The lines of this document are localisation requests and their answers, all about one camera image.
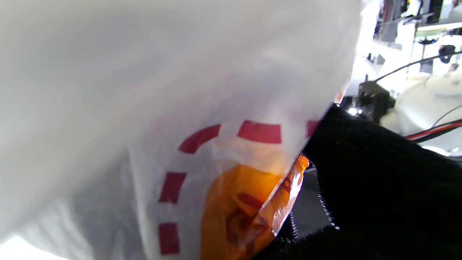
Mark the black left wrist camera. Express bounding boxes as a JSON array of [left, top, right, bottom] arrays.
[[356, 80, 396, 124]]

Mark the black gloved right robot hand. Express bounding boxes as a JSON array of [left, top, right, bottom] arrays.
[[253, 103, 462, 260]]

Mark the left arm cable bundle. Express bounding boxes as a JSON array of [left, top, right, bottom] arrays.
[[404, 105, 462, 142]]

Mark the printed white plastic bag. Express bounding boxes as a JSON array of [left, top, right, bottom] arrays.
[[0, 0, 363, 260]]

